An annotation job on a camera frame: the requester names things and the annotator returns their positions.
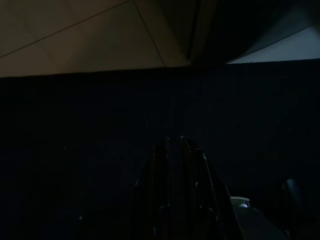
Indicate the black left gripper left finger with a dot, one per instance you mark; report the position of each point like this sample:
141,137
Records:
155,200

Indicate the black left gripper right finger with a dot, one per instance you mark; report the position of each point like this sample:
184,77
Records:
200,200

